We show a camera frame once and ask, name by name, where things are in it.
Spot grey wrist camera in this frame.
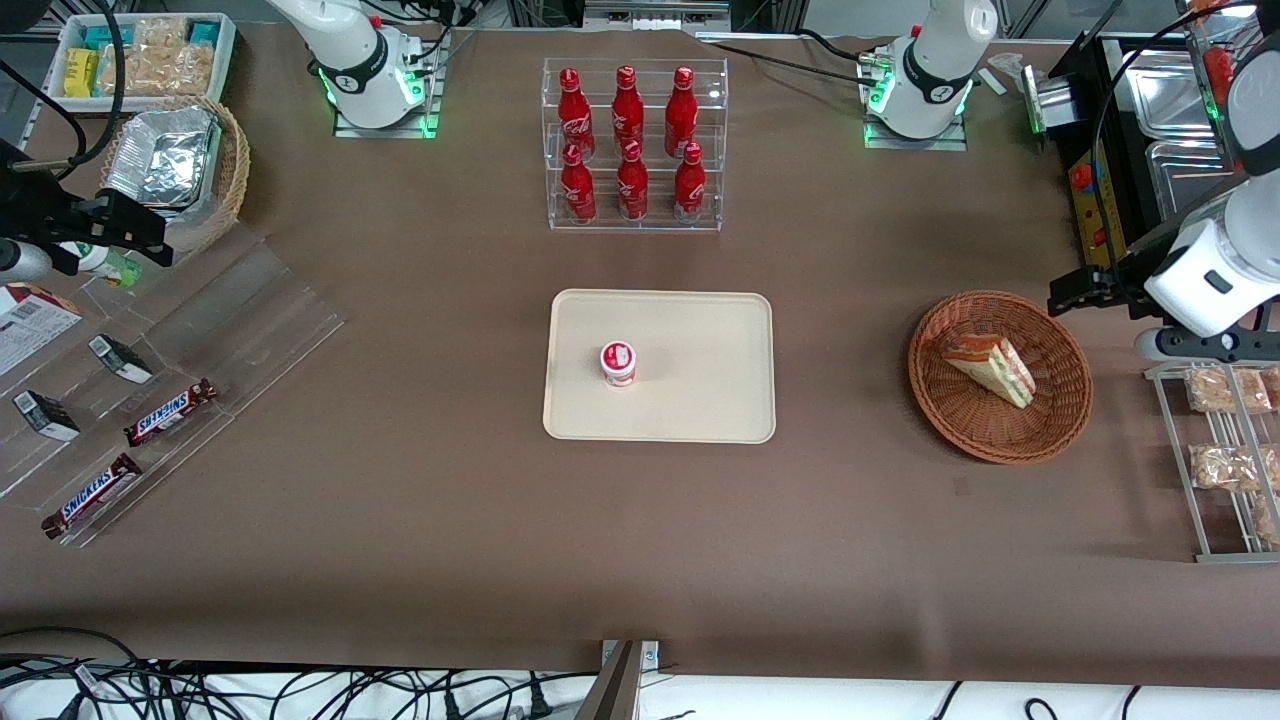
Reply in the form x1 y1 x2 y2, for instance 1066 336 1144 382
0 240 53 285
1134 328 1280 364

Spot yellow emergency stop box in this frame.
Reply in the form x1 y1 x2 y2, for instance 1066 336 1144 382
1066 140 1119 271

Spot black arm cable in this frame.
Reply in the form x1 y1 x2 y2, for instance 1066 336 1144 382
1090 0 1256 263
0 0 129 183

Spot white plastic bin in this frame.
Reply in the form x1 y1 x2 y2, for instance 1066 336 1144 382
45 12 239 113

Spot small silver device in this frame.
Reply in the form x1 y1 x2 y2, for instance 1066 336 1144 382
1020 68 1076 136

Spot metal camera bracket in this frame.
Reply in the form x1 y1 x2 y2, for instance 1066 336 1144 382
575 640 661 720

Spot brown table cover sheet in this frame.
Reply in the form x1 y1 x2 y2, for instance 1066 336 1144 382
0 22 1280 691

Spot silver foil tray stack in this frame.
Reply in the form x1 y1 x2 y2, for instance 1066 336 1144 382
105 107 221 211

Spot clear acrylic bottle rack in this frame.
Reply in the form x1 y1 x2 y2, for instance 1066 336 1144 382
542 57 729 233

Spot black table cable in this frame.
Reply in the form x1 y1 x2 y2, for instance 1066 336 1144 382
700 28 886 86

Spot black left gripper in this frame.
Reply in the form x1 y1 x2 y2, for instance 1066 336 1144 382
1048 228 1189 321

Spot grey metal wire rack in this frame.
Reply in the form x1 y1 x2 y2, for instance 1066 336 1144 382
1145 362 1280 564

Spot small green white bottle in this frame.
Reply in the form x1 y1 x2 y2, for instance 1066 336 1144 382
58 240 143 291

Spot aluminium frame profile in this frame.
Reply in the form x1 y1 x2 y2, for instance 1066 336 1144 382
580 0 736 31

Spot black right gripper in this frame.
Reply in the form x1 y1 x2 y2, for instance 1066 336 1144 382
0 140 174 276

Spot tangled black floor cables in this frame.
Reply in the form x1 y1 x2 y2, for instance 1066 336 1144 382
0 628 601 720

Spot small black white box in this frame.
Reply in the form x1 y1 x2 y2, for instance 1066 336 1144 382
12 390 81 442
88 334 154 385

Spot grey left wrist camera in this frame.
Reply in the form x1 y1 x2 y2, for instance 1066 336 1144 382
1134 328 1280 364

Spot round brown wicker basket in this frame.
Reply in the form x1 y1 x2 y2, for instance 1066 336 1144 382
908 290 1094 465

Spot cream plastic tray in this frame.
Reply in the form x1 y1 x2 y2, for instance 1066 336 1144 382
543 289 777 444

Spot white box with barcode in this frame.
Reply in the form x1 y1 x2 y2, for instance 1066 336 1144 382
0 284 83 377

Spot steel tray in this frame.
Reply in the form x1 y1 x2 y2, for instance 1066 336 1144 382
1125 45 1219 141
1145 140 1251 216

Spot triangle sandwich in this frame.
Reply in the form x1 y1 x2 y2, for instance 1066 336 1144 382
941 335 1037 409

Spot clear acrylic display stand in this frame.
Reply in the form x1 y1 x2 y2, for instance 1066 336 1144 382
0 222 346 549

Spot tan wicker basket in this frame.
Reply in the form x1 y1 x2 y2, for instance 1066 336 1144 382
100 95 251 256

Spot yellow snack pack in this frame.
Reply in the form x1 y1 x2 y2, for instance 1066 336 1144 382
63 47 101 99

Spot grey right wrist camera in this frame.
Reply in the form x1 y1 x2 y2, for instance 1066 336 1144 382
0 240 53 285

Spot brown snickers bar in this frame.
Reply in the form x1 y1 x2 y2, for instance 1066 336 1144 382
41 453 144 541
123 378 219 448

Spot red cola bottle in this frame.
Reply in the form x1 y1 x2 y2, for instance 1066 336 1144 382
616 140 649 222
557 68 596 161
673 142 707 225
560 142 598 225
612 66 646 156
665 66 698 158

